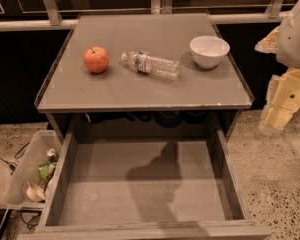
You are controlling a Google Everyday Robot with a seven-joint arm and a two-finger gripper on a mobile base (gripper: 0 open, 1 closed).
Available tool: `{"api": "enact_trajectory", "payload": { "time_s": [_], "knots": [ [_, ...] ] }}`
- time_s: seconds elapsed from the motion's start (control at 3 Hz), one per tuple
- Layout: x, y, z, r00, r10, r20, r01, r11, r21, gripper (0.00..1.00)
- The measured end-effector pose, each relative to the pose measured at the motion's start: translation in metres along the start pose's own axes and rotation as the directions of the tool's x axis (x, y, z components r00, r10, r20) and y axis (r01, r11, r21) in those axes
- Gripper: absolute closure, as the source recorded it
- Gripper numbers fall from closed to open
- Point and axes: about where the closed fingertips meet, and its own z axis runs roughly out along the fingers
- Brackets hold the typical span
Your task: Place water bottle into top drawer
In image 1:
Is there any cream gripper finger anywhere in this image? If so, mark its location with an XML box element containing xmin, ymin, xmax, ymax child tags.
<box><xmin>260</xmin><ymin>68</ymin><xmax>300</xmax><ymax>131</ymax></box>
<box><xmin>255</xmin><ymin>27</ymin><xmax>279</xmax><ymax>54</ymax></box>

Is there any clear plastic water bottle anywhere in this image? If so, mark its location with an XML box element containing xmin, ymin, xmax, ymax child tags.
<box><xmin>121</xmin><ymin>51</ymin><xmax>181</xmax><ymax>81</ymax></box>

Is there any open grey top drawer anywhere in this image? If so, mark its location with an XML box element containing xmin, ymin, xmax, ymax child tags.
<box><xmin>16</xmin><ymin>113</ymin><xmax>273</xmax><ymax>240</ymax></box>

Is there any white ceramic bowl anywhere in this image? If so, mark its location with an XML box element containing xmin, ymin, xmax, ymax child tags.
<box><xmin>190</xmin><ymin>36</ymin><xmax>230</xmax><ymax>69</ymax></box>

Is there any metal window railing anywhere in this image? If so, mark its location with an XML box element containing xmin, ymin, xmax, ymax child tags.
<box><xmin>0</xmin><ymin>0</ymin><xmax>298</xmax><ymax>31</ymax></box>

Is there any red apple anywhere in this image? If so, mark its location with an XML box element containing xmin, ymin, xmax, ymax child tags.
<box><xmin>83</xmin><ymin>46</ymin><xmax>109</xmax><ymax>74</ymax></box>

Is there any metal drink can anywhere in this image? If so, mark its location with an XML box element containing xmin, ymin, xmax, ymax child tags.
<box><xmin>46</xmin><ymin>149</ymin><xmax>59</xmax><ymax>162</ymax></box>

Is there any green crumpled bag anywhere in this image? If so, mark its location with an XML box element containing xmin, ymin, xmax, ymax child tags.
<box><xmin>38</xmin><ymin>162</ymin><xmax>56</xmax><ymax>182</ymax></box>

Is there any small beige cup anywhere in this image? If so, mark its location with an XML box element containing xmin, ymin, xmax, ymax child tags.
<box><xmin>26</xmin><ymin>181</ymin><xmax>46</xmax><ymax>203</ymax></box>

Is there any translucent plastic bin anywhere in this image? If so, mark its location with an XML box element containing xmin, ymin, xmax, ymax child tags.
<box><xmin>2</xmin><ymin>130</ymin><xmax>62</xmax><ymax>210</ymax></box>

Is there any black floor cable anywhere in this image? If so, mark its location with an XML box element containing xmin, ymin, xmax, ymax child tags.
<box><xmin>0</xmin><ymin>141</ymin><xmax>31</xmax><ymax>176</ymax></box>

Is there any blue cable under bin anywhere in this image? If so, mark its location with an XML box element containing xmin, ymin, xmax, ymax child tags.
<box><xmin>19</xmin><ymin>210</ymin><xmax>42</xmax><ymax>230</ymax></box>

